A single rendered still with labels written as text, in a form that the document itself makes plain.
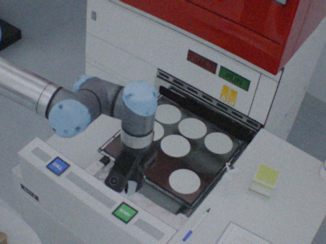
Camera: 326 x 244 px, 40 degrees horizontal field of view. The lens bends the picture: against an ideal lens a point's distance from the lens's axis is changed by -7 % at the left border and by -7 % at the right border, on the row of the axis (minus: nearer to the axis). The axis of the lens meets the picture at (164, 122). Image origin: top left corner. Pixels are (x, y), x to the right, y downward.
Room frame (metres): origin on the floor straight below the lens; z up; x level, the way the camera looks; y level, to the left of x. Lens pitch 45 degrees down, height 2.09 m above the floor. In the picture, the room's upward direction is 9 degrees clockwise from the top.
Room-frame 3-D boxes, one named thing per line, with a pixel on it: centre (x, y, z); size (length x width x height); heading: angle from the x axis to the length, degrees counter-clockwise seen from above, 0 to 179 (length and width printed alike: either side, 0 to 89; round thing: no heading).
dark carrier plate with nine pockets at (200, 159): (1.11, -0.05, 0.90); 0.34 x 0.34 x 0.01; 62
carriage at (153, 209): (0.87, 0.06, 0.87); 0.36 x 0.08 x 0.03; 62
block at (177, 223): (0.79, -0.08, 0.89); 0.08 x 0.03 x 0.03; 152
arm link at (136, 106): (0.78, 0.06, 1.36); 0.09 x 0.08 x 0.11; 77
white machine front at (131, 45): (1.40, 0.02, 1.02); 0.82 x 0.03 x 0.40; 62
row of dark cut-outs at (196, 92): (1.31, -0.14, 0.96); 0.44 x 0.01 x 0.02; 62
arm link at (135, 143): (0.78, 0.06, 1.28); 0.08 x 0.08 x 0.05
